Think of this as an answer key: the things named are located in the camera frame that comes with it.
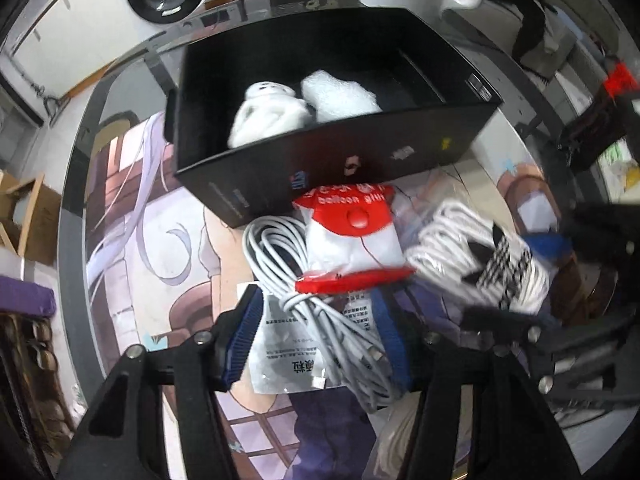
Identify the black cardboard box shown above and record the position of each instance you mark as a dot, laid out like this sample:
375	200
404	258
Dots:
280	180

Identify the white foam wrap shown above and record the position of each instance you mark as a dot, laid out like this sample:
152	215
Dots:
340	97

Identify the purple mat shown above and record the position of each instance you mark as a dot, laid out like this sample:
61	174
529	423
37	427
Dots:
25	296

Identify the printed table mat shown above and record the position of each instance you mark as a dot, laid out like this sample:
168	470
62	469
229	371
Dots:
160	240

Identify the red and white packet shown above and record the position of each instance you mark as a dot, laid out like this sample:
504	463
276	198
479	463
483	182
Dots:
352	250

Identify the white washing machine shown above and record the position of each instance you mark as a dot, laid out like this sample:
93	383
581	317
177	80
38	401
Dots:
100	15

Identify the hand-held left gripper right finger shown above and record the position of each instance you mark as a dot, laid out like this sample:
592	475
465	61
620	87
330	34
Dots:
396	347

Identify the brown cardboard box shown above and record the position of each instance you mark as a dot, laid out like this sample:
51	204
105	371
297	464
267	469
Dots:
35	220

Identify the silver foil packet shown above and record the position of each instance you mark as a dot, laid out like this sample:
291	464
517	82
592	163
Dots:
280	355

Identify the grey cloth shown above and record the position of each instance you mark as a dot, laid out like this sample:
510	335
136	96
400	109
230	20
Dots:
560	35

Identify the white plush toy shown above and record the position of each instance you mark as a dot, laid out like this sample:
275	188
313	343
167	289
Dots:
265	115

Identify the black cloth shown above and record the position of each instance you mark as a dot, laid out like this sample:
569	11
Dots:
530	25

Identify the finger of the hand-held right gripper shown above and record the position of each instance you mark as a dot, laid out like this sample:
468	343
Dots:
547	247
500	321

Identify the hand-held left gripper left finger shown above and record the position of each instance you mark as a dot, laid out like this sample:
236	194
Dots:
244	342

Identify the translucent plastic bag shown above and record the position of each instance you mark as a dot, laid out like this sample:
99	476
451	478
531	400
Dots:
400	435

